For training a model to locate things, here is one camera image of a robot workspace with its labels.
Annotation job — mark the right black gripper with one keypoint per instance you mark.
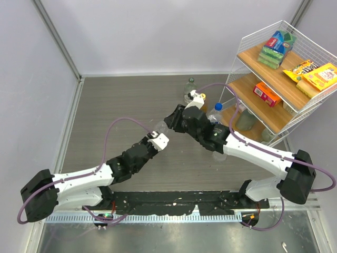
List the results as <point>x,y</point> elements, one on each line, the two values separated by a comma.
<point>173,120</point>

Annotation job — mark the clear plastic bottle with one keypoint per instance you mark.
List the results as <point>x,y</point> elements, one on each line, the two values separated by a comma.
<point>161,127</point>

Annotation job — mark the amber tea bottle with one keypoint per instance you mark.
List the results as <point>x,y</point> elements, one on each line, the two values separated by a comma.
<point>204,107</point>

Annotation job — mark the blue label water bottle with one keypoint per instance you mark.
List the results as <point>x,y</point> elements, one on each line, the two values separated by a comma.
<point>215,117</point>

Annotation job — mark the dark blue bottle cap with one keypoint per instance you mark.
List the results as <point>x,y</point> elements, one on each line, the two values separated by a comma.
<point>218,106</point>

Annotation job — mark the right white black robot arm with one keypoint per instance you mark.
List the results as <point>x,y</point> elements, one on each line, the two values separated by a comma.
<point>293,175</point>

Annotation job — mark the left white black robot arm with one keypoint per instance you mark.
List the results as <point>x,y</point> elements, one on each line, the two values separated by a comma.
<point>46,192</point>

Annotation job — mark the green cap glass bottle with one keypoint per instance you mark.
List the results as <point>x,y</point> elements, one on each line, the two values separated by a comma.
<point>190,86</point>

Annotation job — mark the clear bottle blue cap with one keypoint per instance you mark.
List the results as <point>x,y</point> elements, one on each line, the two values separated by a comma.
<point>219,157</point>

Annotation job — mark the green grey cup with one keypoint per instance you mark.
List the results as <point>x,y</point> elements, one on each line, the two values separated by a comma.
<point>246,120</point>

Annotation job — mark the orange red box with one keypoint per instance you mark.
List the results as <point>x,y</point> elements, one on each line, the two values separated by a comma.
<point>266,94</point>

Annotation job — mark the clear glass on shelf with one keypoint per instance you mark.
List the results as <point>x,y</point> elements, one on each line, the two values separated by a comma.
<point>266,136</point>

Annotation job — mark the green sponge pack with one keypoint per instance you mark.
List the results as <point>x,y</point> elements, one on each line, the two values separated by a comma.
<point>276,48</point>

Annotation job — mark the yellow candy bag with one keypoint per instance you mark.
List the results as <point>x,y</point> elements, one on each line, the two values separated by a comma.
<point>297,73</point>

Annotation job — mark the yellow sponge pack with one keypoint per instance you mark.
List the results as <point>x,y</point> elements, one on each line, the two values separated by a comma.
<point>318,80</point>

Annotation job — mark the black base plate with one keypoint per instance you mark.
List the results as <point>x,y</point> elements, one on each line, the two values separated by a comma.
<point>176,203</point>

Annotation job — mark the white wire shelf rack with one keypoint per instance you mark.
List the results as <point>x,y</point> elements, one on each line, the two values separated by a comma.
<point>247,71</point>

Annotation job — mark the white slotted cable duct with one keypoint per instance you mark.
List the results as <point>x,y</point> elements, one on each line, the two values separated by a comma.
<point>84,217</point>

